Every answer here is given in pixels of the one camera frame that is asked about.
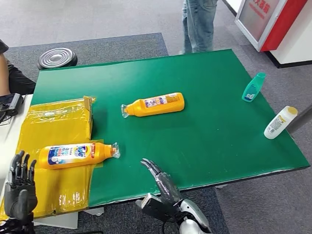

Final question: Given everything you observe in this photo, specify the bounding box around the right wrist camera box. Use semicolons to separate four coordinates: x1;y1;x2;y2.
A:
135;193;176;223

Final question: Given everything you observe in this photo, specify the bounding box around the green table mat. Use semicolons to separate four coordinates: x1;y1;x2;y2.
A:
31;49;310;207

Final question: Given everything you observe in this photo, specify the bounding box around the white bottle with yellow cap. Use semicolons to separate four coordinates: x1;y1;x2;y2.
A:
264;106;298;140

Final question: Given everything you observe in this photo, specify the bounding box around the orange detergent bottle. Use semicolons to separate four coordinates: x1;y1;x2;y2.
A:
39;142;121;170
120;92;185;119

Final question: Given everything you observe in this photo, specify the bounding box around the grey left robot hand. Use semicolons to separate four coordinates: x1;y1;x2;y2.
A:
3;150;39;223

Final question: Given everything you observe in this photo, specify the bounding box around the black handheld device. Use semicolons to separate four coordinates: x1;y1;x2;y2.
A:
0;93;24;123

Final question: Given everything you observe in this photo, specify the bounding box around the clear plastic film wrap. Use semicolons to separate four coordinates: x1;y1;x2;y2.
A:
156;173;181;207

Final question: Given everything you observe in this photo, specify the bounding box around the seated person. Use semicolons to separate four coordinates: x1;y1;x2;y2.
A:
0;39;36;97

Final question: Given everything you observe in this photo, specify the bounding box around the teal plastic bottle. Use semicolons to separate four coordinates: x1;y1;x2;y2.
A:
241;72;267;103

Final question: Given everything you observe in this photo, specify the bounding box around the red and white cabinet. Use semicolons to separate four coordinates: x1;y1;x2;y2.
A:
234;0;312;68

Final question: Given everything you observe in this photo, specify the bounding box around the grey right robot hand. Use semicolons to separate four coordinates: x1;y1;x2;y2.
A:
141;158;181;208

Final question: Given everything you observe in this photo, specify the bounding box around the black round stool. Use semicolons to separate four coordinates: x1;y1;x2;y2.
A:
37;47;78;71

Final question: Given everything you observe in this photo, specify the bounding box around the standing person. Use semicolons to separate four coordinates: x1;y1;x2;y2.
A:
181;0;218;55

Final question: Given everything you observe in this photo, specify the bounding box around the yellow plastic film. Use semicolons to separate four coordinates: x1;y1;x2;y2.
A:
0;96;105;222

